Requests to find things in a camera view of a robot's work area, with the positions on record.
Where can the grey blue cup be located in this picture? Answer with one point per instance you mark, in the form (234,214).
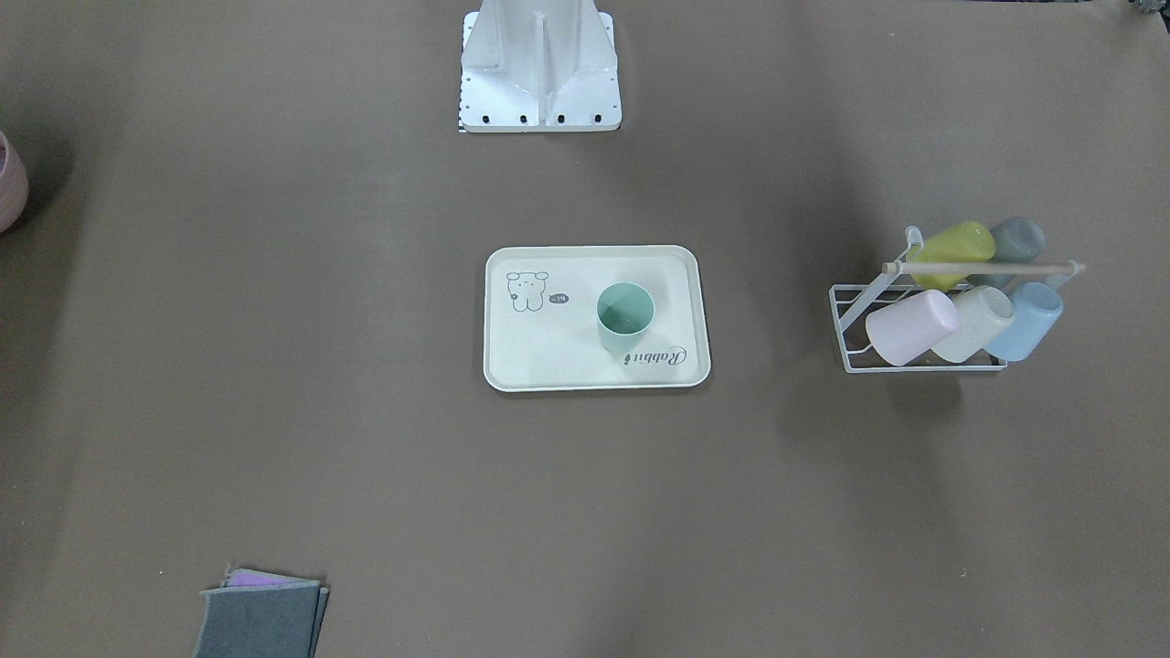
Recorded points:
(1018,241)

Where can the cream rabbit tray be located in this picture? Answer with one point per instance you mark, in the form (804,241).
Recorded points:
(542,330)

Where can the pink cup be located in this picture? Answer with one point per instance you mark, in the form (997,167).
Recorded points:
(904,330)

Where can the yellow cup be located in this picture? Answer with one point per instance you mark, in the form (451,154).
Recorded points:
(969,241)

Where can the light blue cup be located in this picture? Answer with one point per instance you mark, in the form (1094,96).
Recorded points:
(1037,308)

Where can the cream cup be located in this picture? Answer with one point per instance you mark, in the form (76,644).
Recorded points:
(985,312)

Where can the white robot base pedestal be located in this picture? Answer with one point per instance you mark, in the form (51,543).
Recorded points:
(539,67)

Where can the grey folded cloth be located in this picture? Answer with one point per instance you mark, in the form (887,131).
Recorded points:
(254,613)

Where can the white wire cup rack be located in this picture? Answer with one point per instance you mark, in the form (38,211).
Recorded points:
(850,304)

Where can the green cup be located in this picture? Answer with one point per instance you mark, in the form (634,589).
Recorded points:
(624,312)

